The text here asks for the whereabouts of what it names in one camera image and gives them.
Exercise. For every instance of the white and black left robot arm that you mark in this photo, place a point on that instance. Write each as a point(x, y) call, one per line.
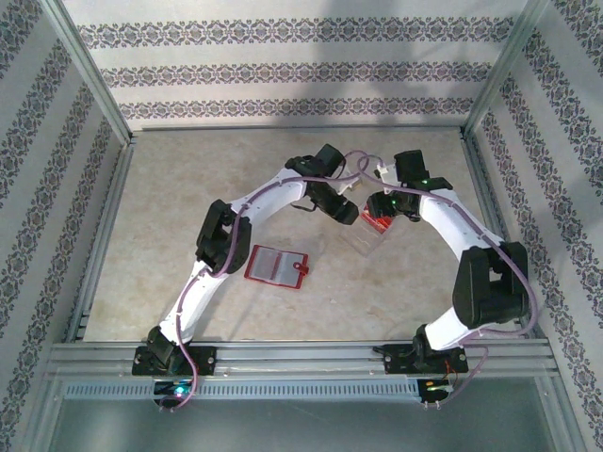
point(273, 200)

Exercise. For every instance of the aluminium frame rail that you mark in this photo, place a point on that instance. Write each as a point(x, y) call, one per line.
point(490, 198)
point(235, 129)
point(101, 235)

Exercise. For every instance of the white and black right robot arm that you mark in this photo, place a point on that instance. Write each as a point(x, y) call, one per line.
point(447, 216)

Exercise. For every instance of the aluminium frame post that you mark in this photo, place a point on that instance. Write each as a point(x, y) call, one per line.
point(504, 70)
point(89, 70)

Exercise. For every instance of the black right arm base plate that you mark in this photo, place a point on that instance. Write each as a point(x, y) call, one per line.
point(396, 360)

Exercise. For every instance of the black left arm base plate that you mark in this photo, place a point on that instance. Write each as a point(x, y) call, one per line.
point(207, 360)

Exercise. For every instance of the grey sheet metal panel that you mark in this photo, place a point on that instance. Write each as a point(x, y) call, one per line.
point(301, 424)

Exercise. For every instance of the clear acrylic card stand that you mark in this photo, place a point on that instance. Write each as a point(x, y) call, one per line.
point(360, 240)

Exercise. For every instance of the red card holder wallet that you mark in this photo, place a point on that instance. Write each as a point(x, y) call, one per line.
point(275, 266)

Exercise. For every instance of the stack of red credit cards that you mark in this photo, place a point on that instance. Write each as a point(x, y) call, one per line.
point(379, 225)

